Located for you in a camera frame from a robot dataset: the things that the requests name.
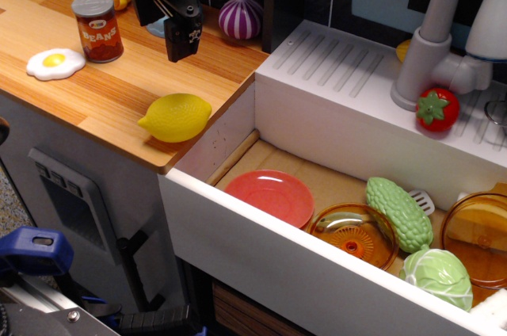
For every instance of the blue upturned bowl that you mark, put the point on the blue upturned bowl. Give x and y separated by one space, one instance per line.
156 28

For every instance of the grey toy oven door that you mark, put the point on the grey toy oven door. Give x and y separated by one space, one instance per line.
78 204

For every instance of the black oven handle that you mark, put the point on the black oven handle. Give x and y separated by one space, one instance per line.
127 248

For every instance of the blue clamp handle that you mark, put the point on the blue clamp handle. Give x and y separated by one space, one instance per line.
35 251

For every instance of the white toy sink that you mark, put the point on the white toy sink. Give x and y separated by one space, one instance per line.
319 108

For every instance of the red plastic plate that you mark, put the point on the red plastic plate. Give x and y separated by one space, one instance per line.
275 192

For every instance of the red toy tomato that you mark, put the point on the red toy tomato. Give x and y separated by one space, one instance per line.
437 110

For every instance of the white toy spatula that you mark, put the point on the white toy spatula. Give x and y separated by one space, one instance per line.
424 201

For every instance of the toy beans can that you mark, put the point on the toy beans can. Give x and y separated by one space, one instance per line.
98 30

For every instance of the yellow toy lemon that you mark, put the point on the yellow toy lemon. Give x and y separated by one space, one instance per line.
176 118

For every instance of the amber glass pot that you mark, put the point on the amber glass pot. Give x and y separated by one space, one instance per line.
474 230

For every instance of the green toy cabbage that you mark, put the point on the green toy cabbage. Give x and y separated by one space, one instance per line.
441 274

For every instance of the white bottle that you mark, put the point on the white bottle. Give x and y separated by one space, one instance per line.
487 38

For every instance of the purple striped toy onion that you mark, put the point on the purple striped toy onion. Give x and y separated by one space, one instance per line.
241 19

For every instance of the green toy bitter gourd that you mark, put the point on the green toy bitter gourd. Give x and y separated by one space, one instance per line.
412 225

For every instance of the yellow toy behind faucet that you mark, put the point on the yellow toy behind faucet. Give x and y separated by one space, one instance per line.
402 49

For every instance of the metal ring utensil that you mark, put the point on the metal ring utensil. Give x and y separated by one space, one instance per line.
496 111

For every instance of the amber glass lid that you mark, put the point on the amber glass lid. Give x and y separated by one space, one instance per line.
358 230

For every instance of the toy fried egg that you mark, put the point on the toy fried egg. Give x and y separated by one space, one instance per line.
55 64

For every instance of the grey toy faucet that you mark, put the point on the grey toy faucet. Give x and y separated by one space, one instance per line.
429 61

